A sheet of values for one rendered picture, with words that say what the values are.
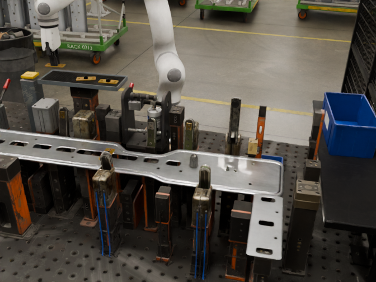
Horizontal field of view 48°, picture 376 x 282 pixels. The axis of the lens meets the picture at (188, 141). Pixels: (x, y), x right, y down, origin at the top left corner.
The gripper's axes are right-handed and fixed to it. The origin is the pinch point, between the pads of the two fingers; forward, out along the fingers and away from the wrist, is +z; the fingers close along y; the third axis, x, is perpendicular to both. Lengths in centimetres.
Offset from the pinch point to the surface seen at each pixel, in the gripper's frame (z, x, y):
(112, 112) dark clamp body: 16.1, 28.5, 15.8
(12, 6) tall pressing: 65, -213, -381
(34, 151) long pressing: 23.7, 2.7, 37.7
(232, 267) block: 48, 81, 66
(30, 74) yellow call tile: 7.7, -13.0, -1.3
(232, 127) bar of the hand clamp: 14, 78, 28
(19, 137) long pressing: 23.7, -7.7, 28.2
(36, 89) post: 14.2, -10.5, 0.6
